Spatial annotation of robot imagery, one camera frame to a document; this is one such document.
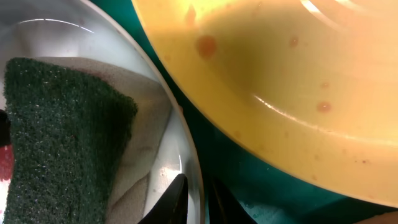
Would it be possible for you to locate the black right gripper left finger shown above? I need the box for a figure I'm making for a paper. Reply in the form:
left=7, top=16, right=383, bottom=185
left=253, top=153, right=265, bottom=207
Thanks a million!
left=139, top=174, right=188, bottom=224

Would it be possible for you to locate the green scrubbing sponge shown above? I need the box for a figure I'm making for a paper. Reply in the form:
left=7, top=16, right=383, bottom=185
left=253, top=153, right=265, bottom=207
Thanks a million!
left=4, top=58, right=137, bottom=223

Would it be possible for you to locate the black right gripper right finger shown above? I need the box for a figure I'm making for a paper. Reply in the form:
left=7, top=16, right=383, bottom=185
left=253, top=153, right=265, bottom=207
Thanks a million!
left=208, top=178, right=256, bottom=224

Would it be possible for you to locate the blue plastic tray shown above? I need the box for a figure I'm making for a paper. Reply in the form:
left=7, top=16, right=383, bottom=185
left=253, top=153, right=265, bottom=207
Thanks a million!
left=93, top=0, right=394, bottom=223

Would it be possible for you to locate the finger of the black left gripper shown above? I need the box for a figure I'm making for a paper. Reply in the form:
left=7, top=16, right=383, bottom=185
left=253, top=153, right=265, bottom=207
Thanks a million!
left=0, top=110, right=11, bottom=147

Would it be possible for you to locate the light blue plate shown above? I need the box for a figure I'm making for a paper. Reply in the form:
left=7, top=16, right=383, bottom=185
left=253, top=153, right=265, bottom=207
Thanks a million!
left=1, top=0, right=205, bottom=223

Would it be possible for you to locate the yellow-green rimmed plate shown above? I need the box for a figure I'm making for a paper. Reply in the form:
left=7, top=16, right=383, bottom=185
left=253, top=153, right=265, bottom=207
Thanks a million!
left=132, top=0, right=397, bottom=207

